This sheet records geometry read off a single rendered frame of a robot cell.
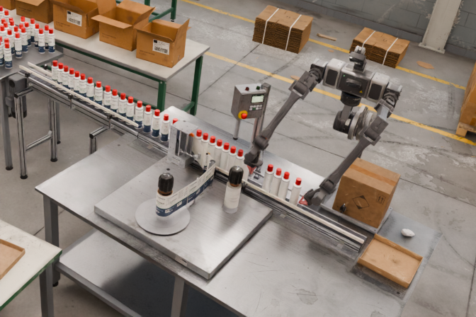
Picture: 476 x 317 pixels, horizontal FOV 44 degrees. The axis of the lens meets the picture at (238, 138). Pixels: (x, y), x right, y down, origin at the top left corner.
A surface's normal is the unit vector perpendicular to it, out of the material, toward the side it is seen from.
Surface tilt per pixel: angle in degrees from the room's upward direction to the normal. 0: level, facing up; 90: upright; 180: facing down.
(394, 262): 0
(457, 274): 0
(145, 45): 90
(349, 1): 90
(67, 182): 0
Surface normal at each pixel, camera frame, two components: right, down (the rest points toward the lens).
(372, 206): -0.47, 0.44
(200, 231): 0.14, -0.82
